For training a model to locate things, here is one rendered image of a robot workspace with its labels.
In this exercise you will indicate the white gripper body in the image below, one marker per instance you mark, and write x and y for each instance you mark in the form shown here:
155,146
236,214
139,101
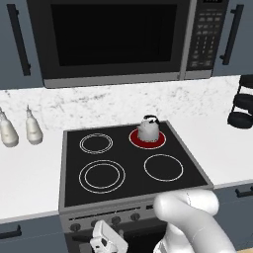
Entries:
110,237

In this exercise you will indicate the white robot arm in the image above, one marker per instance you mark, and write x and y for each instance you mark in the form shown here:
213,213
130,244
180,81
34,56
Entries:
194,217

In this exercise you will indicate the dark stove knob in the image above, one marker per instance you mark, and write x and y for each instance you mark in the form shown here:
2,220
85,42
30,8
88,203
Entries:
75,227
135,216
115,220
95,223

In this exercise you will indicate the black glass-top stove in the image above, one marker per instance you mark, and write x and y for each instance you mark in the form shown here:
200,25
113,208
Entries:
131,174

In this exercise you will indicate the black oven door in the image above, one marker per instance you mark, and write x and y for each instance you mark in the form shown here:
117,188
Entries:
141,238

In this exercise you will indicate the blue-grey drawer front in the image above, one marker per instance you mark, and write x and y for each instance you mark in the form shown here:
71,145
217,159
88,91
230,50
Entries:
235,217
36,237

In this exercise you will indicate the white bottle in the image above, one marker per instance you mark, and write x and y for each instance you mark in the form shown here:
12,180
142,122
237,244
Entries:
33,131
9,133

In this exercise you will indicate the black microwave door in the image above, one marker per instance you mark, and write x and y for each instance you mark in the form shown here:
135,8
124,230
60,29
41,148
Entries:
112,36

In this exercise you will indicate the blue-grey cupboard door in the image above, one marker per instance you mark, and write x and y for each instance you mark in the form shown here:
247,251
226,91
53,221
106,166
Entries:
8,49
245,39

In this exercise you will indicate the black and steel microwave oven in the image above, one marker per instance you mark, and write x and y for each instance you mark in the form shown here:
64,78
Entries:
204,39

